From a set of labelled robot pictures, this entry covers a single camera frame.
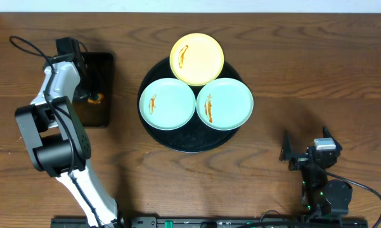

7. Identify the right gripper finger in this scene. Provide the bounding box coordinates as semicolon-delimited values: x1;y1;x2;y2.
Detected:
279;131;292;161
322;126;342;151

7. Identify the green yellow sponge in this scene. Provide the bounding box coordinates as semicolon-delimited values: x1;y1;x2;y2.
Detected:
87;92;105;105

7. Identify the light green plate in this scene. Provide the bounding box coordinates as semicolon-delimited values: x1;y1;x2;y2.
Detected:
139;78;196;130
196;78;254;130

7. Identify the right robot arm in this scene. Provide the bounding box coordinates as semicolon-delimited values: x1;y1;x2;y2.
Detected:
280;127;352;224

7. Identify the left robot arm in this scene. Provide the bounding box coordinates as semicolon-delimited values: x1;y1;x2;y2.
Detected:
15;53;120;227

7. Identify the black rectangular water tray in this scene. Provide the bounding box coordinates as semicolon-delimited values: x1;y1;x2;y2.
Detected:
72;52;115;127

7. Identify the round black tray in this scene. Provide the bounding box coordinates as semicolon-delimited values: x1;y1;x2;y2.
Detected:
138;58;238;153

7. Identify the yellow plate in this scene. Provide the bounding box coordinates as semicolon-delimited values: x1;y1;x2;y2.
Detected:
169;33;224;86

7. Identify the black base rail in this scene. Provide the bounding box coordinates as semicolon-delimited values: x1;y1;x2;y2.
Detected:
49;215;368;228

